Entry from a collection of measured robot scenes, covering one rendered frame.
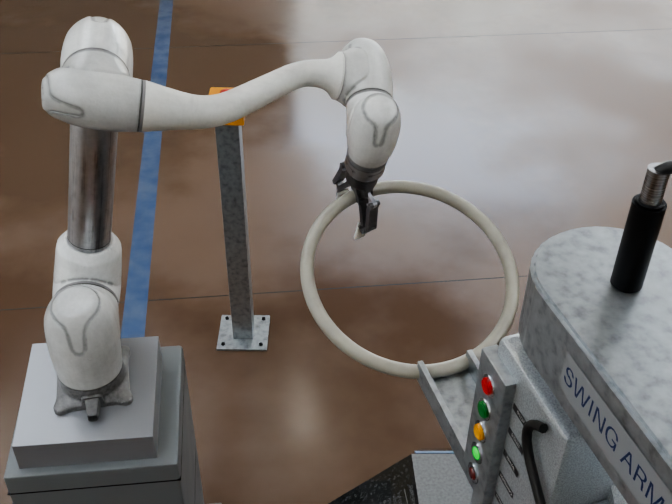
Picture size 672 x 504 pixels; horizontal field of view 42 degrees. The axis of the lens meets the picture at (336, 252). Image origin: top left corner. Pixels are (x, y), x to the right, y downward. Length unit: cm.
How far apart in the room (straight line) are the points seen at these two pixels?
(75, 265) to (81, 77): 57
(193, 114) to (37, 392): 85
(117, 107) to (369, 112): 48
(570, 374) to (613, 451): 11
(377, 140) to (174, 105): 40
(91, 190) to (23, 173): 272
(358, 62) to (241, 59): 378
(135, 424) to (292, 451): 113
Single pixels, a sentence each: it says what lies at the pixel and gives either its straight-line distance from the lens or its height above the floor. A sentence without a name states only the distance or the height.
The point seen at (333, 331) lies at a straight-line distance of 181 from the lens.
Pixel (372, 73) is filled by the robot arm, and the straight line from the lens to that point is 184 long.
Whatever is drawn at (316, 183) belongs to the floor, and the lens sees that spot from 438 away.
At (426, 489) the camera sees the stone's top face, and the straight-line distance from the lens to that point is 197.
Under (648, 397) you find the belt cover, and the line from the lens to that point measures 102.
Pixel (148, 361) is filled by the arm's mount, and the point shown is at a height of 89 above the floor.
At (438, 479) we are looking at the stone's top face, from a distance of 199.
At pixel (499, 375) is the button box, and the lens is 125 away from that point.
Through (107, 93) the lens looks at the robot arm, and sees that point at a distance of 167.
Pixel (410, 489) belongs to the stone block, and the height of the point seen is 86.
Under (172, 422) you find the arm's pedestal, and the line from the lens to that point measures 220.
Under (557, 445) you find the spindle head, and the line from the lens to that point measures 118.
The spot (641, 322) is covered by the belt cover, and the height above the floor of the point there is 174.
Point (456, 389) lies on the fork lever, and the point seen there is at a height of 113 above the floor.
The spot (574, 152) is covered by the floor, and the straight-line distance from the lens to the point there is 483.
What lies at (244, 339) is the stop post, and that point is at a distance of 351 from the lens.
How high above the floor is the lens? 245
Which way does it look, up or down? 39 degrees down
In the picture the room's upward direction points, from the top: 1 degrees clockwise
